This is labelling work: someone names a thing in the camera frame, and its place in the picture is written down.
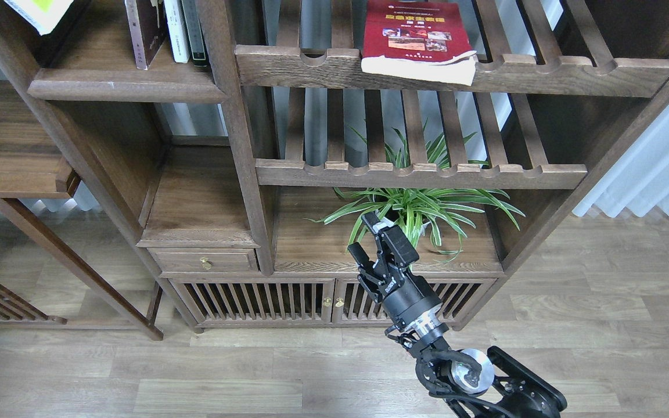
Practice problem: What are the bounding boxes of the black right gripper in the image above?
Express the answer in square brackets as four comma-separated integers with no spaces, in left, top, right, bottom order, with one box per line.
[347,211,444,335]

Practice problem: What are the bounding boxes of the dark brown book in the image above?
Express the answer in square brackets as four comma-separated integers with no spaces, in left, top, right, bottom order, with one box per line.
[124,0,167,70]

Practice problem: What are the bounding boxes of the yellow green book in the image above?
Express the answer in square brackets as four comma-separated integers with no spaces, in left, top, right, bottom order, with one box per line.
[5,0,73,35]

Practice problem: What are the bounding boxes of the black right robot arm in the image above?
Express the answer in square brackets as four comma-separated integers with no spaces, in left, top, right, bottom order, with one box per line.
[348,212,567,417]

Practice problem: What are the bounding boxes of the white plant pot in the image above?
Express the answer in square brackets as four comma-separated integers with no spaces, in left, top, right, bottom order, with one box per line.
[377,210,401,229]

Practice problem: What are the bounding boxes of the green spider plant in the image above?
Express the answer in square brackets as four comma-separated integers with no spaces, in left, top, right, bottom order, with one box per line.
[307,128,525,262]

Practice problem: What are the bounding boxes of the brass cabinet door knobs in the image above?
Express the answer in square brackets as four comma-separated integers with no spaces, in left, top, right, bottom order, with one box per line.
[323,297,344,308]

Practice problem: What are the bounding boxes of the dark wooden bookshelf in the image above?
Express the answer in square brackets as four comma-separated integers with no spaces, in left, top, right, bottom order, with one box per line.
[0,1,669,331]

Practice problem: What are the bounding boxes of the brass drawer knob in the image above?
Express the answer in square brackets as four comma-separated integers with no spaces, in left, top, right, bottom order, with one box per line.
[199,257,213,270]

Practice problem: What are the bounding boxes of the red book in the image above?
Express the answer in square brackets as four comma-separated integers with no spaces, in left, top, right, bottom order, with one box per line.
[361,1,476,87]

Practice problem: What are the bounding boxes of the white curtain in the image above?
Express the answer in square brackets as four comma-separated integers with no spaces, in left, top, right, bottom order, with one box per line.
[573,105,669,218]

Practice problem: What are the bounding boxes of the white upright book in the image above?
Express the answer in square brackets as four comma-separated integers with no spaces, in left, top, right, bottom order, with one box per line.
[164,0,190,63]

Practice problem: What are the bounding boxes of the dark upright book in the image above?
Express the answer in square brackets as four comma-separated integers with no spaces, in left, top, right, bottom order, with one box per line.
[182,0,208,67]

